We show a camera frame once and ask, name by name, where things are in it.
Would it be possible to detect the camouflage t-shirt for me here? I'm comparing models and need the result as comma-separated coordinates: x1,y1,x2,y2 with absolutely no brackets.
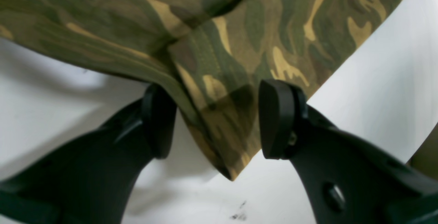
0,0,402,181

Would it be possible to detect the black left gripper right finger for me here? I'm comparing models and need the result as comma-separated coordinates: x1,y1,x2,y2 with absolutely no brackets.
258,79,438,224

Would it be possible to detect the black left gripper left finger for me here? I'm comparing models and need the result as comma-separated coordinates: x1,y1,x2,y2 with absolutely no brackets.
1,84,177,224

